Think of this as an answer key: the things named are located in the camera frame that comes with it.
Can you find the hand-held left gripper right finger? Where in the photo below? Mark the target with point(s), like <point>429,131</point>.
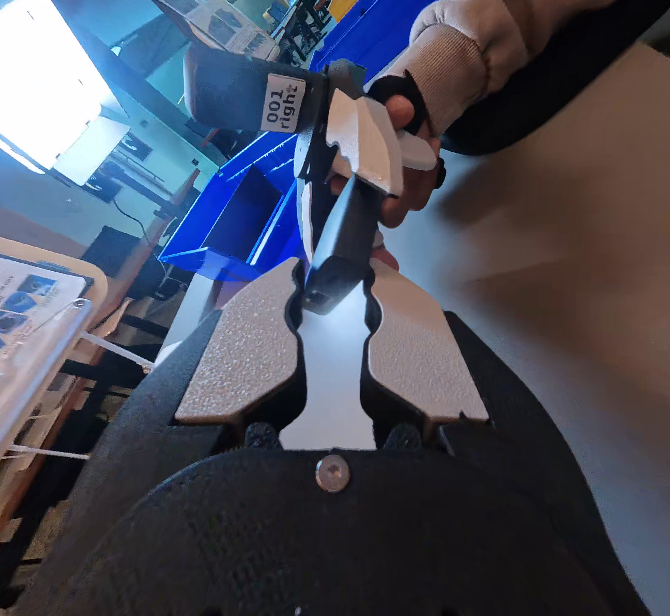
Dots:
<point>418,359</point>

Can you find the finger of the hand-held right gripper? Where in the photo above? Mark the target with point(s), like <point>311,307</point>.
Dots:
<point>303,213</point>

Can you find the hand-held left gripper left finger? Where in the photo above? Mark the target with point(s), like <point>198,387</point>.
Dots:
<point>241,354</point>

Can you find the dark grey ethernet adapter hub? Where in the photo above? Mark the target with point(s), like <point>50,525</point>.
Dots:
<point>345,239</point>

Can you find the person's right hand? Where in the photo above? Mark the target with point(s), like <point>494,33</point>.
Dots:
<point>418,189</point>

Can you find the blue plastic bin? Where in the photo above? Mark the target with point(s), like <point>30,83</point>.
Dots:
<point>377,14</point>
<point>235,218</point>

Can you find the black box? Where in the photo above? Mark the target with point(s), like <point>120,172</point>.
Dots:
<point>110,252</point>

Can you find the bright white screen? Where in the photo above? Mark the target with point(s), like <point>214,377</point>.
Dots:
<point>42,77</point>

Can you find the laminated instruction sheet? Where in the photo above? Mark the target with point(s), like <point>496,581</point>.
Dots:
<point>31,323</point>

